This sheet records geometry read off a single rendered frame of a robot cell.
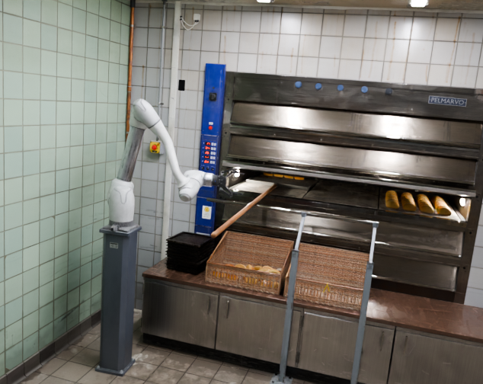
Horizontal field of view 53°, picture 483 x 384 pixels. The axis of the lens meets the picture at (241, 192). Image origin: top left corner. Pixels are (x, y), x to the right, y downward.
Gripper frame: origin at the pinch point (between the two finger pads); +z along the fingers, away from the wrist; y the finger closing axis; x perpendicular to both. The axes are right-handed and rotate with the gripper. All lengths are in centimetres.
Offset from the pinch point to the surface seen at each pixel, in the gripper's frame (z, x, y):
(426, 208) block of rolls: 126, -69, 13
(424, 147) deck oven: 116, -54, -33
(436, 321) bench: 136, -11, 76
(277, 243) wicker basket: 19, -51, 52
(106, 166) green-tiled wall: -118, -27, 5
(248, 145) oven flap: -12, -56, -21
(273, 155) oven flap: 9, -54, -16
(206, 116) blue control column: -47, -53, -41
